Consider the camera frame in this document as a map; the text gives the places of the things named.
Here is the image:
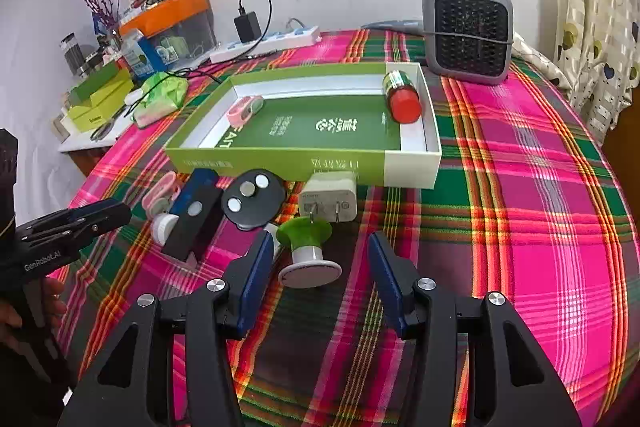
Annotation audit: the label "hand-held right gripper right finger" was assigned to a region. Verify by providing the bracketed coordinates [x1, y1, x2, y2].
[367, 231, 583, 427]

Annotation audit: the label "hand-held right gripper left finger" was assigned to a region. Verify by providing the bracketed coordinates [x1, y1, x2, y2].
[57, 231, 275, 427]

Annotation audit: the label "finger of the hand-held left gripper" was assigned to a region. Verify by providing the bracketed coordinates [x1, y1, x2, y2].
[29, 205, 132, 259]
[17, 199, 127, 239]

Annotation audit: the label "green and white spool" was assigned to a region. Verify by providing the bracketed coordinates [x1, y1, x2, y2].
[276, 216, 343, 290]

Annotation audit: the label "small white jar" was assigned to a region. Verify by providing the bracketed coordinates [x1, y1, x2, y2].
[151, 213, 181, 244]

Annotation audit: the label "pink clip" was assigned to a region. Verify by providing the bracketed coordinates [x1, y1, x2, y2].
[226, 96, 265, 125]
[142, 172, 181, 215]

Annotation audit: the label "black disc with metal caps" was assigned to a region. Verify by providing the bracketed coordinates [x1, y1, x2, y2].
[221, 168, 287, 232]

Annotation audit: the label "black bar with metal cap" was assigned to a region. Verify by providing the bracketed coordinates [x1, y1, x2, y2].
[161, 189, 224, 261]

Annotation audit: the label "white charger plug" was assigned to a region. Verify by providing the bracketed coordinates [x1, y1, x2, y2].
[298, 170, 358, 225]

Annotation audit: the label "blue padded block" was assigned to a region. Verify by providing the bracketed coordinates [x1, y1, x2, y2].
[170, 168, 221, 215]

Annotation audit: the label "green and white cardboard box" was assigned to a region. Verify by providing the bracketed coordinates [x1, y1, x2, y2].
[164, 61, 443, 190]

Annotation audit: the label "person's left hand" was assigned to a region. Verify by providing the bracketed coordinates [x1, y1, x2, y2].
[0, 277, 69, 351]

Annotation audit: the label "white side table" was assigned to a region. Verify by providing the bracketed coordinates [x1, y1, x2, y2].
[57, 122, 131, 154]

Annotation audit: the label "scissors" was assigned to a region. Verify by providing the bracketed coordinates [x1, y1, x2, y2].
[90, 117, 123, 142]

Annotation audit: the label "lime green box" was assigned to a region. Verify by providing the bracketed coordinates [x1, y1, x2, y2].
[67, 79, 136, 132]

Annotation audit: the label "dark green box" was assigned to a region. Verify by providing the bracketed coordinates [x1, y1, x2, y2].
[69, 66, 132, 105]

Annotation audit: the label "green plastic bag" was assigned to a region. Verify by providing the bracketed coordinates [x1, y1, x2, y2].
[131, 72, 190, 128]

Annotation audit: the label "blue and white carton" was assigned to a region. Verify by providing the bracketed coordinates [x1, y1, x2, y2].
[122, 29, 168, 80]

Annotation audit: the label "dark glass jar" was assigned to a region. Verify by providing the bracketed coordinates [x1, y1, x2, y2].
[61, 34, 91, 75]

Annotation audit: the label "pink plaid blanket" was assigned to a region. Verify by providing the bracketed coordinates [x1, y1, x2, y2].
[50, 28, 631, 427]

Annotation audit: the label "red capped bottle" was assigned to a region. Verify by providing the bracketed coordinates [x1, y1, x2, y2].
[382, 71, 422, 125]

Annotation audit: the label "orange lidded storage bin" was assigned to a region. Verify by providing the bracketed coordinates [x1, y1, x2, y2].
[119, 0, 218, 62]

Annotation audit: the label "white power strip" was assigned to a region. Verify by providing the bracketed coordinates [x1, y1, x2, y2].
[209, 25, 322, 64]

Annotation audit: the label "black power adapter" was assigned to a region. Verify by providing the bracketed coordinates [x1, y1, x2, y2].
[234, 11, 263, 42]

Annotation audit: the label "grey fan heater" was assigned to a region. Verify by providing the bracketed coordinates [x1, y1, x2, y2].
[421, 0, 514, 86]

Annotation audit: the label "cream patterned pillow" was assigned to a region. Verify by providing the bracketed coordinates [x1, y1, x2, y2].
[510, 32, 571, 90]

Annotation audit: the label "brown wooden cabinet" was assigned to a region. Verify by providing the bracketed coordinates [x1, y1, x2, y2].
[602, 92, 640, 188]

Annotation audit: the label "cream patterned curtain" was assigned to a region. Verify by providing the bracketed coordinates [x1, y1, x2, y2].
[542, 0, 640, 138]

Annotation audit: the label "grey plastic handle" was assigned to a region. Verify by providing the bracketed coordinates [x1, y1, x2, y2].
[360, 18, 426, 36]

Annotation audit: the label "black adapter cable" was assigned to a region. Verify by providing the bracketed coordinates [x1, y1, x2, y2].
[239, 0, 274, 42]

